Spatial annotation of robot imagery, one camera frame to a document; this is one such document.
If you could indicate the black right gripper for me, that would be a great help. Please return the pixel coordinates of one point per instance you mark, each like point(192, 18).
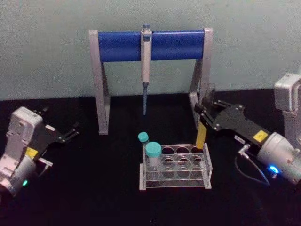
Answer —
point(240, 123)

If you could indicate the large tube with teal cap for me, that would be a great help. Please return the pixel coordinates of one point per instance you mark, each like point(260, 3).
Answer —
point(153, 149)

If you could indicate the clear plastic tube rack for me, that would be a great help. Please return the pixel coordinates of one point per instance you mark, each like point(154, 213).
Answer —
point(179, 181)

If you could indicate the blue pipette tip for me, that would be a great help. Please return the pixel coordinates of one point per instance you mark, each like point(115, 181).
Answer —
point(145, 101)

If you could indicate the small tube with teal cap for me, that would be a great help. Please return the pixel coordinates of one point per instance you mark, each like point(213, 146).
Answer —
point(143, 137)

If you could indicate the white pipette with blue knob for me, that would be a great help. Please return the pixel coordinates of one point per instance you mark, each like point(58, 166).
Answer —
point(146, 61)

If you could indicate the grey stand with blue bar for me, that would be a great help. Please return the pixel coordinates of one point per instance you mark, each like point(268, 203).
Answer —
point(169, 47)

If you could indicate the clear tube with yellow liquid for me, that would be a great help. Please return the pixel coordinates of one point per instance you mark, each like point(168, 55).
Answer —
point(201, 139)

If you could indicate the black table cloth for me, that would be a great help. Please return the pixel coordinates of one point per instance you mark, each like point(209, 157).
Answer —
point(94, 202)

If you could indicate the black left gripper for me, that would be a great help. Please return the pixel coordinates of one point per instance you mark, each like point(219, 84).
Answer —
point(50, 137)

